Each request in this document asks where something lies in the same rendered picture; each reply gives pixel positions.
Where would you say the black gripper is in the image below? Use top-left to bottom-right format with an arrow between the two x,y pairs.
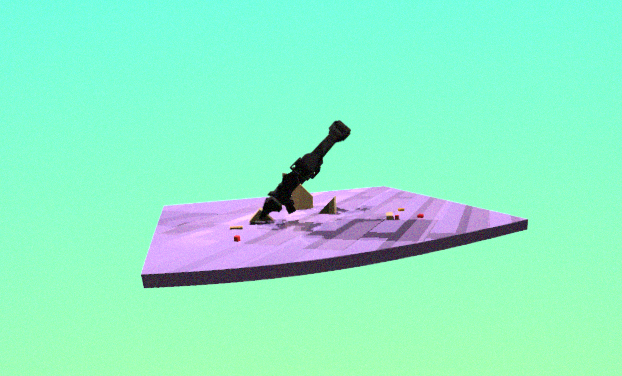
259,182 -> 293,220

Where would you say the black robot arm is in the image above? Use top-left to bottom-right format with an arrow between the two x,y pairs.
281,120 -> 351,215

